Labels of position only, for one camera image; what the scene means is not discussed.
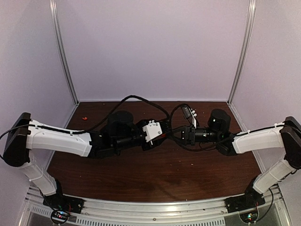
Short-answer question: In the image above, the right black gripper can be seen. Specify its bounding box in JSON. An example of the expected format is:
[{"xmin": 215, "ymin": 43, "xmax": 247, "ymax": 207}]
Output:
[{"xmin": 167, "ymin": 125, "xmax": 221, "ymax": 146}]

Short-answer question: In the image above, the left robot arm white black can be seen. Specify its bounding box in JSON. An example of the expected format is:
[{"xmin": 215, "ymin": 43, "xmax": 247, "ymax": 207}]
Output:
[{"xmin": 2, "ymin": 111, "xmax": 170, "ymax": 209}]

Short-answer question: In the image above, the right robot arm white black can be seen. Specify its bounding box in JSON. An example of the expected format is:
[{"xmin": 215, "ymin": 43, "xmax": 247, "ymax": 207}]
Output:
[{"xmin": 171, "ymin": 104, "xmax": 301, "ymax": 208}]

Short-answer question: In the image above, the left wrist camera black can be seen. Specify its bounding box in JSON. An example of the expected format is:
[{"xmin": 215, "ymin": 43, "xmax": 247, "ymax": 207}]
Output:
[{"xmin": 137, "ymin": 120, "xmax": 170, "ymax": 143}]

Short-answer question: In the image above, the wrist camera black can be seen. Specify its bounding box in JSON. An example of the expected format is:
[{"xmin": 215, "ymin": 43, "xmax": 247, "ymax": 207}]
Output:
[
  {"xmin": 182, "ymin": 105, "xmax": 198, "ymax": 128},
  {"xmin": 137, "ymin": 120, "xmax": 170, "ymax": 143}
]

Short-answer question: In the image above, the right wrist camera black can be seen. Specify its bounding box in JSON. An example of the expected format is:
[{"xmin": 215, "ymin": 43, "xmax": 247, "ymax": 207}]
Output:
[{"xmin": 182, "ymin": 105, "xmax": 198, "ymax": 128}]

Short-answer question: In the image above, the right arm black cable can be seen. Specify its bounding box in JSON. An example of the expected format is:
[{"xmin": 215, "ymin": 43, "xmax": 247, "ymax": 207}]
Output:
[{"xmin": 169, "ymin": 103, "xmax": 226, "ymax": 151}]

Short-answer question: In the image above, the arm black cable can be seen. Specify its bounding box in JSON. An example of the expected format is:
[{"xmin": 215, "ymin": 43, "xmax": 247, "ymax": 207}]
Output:
[
  {"xmin": 79, "ymin": 95, "xmax": 170, "ymax": 135},
  {"xmin": 169, "ymin": 103, "xmax": 226, "ymax": 151}
]

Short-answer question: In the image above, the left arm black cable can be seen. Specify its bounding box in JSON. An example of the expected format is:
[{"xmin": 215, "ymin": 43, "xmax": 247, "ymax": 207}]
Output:
[{"xmin": 79, "ymin": 95, "xmax": 170, "ymax": 135}]

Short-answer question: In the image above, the front aluminium rail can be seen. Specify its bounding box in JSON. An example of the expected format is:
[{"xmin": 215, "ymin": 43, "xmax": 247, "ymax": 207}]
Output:
[{"xmin": 20, "ymin": 192, "xmax": 290, "ymax": 226}]

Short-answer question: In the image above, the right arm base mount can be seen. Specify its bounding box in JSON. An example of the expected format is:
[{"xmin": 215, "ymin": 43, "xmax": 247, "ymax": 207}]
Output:
[{"xmin": 224, "ymin": 194, "xmax": 265, "ymax": 213}]

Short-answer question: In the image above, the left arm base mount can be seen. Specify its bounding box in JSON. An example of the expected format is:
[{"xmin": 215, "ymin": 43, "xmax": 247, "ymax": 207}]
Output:
[{"xmin": 43, "ymin": 195, "xmax": 84, "ymax": 214}]

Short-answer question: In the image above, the left aluminium frame post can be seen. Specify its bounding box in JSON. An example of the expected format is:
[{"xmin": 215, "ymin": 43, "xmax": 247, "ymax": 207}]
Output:
[{"xmin": 49, "ymin": 0, "xmax": 79, "ymax": 105}]

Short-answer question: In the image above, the aluminium frame post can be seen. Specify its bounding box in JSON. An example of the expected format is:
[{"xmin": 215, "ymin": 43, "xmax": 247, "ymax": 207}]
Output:
[
  {"xmin": 227, "ymin": 0, "xmax": 256, "ymax": 105},
  {"xmin": 49, "ymin": 0, "xmax": 79, "ymax": 105}
]

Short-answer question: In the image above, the right aluminium frame post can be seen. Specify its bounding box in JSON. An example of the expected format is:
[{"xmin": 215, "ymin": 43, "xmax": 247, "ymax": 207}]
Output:
[{"xmin": 227, "ymin": 0, "xmax": 256, "ymax": 105}]

